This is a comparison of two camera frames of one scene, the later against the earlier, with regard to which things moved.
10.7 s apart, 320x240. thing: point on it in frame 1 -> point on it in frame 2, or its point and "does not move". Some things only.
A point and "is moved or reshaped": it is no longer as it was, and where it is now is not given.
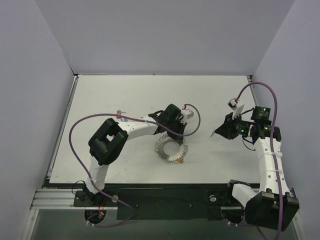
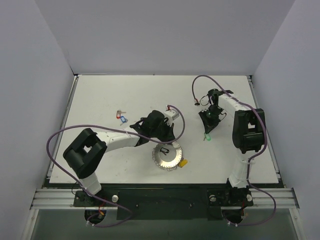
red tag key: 118,112 does not move
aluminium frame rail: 64,199 does not move
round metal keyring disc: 159,146 is moved or reshaped
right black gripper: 230,127 -> 208,120
